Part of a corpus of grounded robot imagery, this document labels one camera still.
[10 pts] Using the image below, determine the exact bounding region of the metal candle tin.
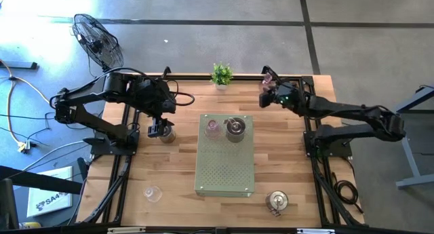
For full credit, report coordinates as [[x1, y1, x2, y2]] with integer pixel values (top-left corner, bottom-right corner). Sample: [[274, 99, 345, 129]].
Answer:
[[264, 190, 290, 217], [223, 117, 248, 143], [159, 123, 177, 144]]

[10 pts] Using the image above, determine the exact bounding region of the black aluminium table frame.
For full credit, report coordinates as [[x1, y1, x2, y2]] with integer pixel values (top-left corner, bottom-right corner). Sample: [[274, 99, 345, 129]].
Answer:
[[81, 73, 366, 228]]

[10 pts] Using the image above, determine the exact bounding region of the green plant in white pot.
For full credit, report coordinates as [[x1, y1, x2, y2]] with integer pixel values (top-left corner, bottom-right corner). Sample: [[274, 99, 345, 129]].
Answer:
[[209, 61, 234, 92]]

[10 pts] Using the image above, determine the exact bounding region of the coiled black cable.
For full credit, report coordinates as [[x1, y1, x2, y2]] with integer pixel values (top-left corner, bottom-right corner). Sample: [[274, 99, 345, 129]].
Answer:
[[332, 171, 364, 214]]

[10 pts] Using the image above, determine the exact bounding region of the black floor fan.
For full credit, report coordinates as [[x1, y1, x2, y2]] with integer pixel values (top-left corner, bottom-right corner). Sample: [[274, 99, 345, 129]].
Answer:
[[71, 13, 125, 72]]

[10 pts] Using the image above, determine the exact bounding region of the black metal beam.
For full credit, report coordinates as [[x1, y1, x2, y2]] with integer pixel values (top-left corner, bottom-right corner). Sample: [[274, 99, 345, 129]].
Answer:
[[0, 165, 84, 195]]

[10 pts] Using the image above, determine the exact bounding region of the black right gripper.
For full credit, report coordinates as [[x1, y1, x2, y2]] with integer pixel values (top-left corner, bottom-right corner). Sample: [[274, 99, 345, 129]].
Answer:
[[259, 74, 308, 113]]

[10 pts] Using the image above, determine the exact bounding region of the black floor cable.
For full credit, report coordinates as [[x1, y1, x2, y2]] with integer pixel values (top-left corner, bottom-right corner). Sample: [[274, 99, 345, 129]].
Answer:
[[0, 111, 57, 150]]

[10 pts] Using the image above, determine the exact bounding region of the white floor cable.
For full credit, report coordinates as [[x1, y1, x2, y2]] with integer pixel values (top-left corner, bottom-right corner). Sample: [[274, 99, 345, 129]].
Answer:
[[22, 140, 94, 172]]

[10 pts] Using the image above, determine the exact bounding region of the black upright panel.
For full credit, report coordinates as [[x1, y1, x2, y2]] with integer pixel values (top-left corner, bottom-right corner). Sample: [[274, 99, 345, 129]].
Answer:
[[0, 178, 20, 230]]

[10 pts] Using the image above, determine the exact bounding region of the small yellow object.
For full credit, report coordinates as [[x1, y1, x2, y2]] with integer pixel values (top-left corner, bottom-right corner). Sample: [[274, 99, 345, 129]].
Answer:
[[18, 221, 41, 230]]

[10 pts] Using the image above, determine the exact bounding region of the beige extension cable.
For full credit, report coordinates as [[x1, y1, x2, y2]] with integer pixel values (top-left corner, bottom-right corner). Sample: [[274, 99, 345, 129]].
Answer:
[[0, 59, 52, 153]]

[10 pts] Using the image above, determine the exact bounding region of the green perforated metal shelf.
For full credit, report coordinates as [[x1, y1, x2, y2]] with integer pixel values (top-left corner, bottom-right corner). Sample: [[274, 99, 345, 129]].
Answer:
[[194, 113, 256, 198]]

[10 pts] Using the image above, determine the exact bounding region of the white label strip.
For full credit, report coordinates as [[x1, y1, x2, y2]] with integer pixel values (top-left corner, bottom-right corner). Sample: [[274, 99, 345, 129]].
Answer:
[[296, 228, 336, 234], [107, 227, 146, 234]]

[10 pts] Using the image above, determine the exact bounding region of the white printed sign board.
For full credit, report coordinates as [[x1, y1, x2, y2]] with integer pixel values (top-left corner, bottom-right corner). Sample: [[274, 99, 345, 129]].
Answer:
[[26, 165, 74, 218]]

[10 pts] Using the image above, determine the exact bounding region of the pink glass candle holder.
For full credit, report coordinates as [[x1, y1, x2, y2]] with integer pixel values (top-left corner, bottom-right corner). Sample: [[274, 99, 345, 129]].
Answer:
[[261, 73, 275, 92], [204, 119, 223, 139]]

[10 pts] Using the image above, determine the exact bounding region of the clear glass candle holder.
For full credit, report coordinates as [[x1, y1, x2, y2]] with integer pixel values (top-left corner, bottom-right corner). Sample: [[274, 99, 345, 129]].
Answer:
[[142, 185, 163, 203]]

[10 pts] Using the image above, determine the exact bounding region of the black floor bar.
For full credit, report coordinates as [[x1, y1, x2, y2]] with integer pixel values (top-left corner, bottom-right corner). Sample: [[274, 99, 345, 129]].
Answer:
[[0, 60, 39, 71]]

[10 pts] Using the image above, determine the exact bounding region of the blue-grey metal table frame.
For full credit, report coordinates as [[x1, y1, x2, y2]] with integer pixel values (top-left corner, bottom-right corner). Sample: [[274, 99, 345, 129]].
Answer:
[[395, 84, 434, 189]]

